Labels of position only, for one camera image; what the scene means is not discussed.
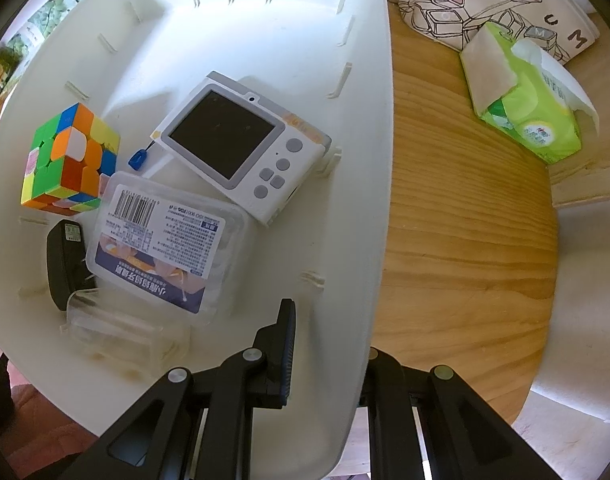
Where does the blue strap tag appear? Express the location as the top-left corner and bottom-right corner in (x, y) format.
(128, 142), (176, 176)

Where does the clear plastic box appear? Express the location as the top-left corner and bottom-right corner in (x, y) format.
(60, 290), (193, 376)

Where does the white digital camera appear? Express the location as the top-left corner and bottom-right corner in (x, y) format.
(150, 71), (333, 227)

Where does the clear labelled floss box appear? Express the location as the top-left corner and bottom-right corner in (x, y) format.
(85, 170), (256, 328)

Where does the white plastic bin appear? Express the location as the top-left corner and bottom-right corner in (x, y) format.
(0, 0), (396, 478)

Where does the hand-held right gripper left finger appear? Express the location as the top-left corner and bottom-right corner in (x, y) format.
(87, 298), (298, 480)

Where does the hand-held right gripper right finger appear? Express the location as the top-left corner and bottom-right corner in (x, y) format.
(361, 350), (560, 480)

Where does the green tissue pack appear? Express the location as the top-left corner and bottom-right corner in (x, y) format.
(460, 22), (600, 163)

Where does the light wooden board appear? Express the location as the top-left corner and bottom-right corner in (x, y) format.
(549, 25), (610, 207)

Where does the black power adapter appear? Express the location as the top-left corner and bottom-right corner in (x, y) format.
(46, 218), (98, 311)

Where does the multicoloured puzzle cube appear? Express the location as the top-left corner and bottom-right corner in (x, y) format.
(20, 102), (122, 211)

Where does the cream printed bedsheet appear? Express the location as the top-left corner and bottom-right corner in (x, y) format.
(529, 200), (610, 411)

